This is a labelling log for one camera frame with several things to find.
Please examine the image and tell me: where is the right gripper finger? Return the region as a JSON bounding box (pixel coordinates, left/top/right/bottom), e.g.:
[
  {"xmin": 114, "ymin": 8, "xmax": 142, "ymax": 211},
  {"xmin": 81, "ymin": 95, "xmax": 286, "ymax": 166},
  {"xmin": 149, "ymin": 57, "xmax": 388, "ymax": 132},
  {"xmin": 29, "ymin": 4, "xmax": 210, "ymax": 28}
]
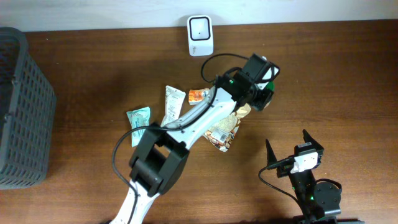
[
  {"xmin": 302, "ymin": 129, "xmax": 323, "ymax": 151},
  {"xmin": 266, "ymin": 139, "xmax": 277, "ymax": 167}
]

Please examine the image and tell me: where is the beige brown snack bag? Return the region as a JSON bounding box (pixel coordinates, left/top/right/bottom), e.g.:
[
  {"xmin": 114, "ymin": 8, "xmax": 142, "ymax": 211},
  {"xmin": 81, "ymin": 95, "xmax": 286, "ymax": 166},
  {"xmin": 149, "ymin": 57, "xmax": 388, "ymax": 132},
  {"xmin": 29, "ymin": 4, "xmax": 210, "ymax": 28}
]
[{"xmin": 203, "ymin": 104, "xmax": 251, "ymax": 152}]

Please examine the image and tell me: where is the small orange white box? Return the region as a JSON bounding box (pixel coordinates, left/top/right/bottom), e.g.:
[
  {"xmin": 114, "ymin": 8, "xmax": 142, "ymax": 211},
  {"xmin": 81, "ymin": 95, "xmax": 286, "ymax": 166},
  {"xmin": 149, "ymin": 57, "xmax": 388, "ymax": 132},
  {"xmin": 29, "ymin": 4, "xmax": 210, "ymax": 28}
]
[{"xmin": 188, "ymin": 88, "xmax": 210, "ymax": 105}]

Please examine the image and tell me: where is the white cream tube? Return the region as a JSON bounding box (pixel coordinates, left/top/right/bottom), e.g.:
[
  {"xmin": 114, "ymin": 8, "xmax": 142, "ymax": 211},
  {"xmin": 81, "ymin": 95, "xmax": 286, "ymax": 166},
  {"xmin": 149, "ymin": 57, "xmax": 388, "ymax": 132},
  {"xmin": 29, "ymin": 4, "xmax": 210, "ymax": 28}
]
[{"xmin": 161, "ymin": 85, "xmax": 186, "ymax": 126}]

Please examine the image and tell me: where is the teal wipes packet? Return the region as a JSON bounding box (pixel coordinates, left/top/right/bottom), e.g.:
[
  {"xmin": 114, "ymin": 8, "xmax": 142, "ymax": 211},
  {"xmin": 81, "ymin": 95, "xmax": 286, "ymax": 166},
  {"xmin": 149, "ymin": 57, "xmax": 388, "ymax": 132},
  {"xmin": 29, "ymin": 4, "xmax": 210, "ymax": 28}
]
[{"xmin": 126, "ymin": 106, "xmax": 150, "ymax": 147}]

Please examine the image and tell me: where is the green round item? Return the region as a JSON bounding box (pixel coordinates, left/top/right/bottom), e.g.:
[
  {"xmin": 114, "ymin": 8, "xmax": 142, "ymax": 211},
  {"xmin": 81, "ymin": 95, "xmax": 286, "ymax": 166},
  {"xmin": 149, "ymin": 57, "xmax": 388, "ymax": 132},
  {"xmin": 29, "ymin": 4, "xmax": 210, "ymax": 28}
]
[{"xmin": 266, "ymin": 82, "xmax": 274, "ymax": 91}]

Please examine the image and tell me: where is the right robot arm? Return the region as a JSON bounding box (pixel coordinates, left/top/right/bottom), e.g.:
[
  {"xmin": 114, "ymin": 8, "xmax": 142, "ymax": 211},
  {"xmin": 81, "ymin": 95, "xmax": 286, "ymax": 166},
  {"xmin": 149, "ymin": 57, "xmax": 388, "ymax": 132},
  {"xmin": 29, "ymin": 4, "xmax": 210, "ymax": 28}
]
[{"xmin": 258, "ymin": 130, "xmax": 342, "ymax": 223}]

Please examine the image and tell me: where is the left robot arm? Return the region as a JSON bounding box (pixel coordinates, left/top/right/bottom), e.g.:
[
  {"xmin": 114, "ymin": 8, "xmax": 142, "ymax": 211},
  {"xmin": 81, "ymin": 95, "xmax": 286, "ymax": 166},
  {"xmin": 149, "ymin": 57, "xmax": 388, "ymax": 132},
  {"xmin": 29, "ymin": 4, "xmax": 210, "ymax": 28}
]
[{"xmin": 111, "ymin": 54, "xmax": 280, "ymax": 223}]

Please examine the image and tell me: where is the white barcode scanner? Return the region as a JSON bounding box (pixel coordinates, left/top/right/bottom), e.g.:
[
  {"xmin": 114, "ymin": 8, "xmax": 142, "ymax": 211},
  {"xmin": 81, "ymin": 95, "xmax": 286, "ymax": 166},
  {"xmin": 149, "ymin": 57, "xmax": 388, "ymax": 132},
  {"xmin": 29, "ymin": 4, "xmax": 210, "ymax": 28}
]
[{"xmin": 187, "ymin": 15, "xmax": 214, "ymax": 57}]

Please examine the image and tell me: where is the grey plastic mesh basket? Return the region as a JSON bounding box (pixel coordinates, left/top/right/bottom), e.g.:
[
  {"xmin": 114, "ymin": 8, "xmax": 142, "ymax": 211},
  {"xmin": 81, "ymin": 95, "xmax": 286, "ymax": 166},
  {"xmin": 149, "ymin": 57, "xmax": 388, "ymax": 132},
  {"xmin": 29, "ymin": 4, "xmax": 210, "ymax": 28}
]
[{"xmin": 1, "ymin": 27, "xmax": 57, "ymax": 190}]

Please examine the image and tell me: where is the right black cable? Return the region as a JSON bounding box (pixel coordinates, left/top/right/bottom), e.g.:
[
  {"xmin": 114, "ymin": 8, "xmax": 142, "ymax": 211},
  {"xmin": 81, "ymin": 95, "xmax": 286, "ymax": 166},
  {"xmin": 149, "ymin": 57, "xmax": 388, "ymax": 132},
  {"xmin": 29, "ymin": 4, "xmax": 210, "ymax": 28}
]
[{"xmin": 257, "ymin": 157, "xmax": 312, "ymax": 218}]

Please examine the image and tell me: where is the black cable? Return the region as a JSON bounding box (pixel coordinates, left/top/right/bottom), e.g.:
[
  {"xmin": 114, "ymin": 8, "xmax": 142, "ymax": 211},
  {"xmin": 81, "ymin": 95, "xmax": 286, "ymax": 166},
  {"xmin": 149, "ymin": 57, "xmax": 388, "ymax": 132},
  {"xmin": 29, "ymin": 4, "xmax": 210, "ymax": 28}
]
[
  {"xmin": 111, "ymin": 52, "xmax": 277, "ymax": 224},
  {"xmin": 257, "ymin": 157, "xmax": 312, "ymax": 218}
]

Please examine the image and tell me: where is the left black cable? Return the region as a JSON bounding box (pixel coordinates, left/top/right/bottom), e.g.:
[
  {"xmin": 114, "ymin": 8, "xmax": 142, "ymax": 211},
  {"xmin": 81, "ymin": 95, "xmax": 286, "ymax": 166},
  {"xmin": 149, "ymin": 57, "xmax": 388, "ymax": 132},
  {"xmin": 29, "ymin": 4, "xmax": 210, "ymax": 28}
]
[{"xmin": 111, "ymin": 52, "xmax": 277, "ymax": 224}]

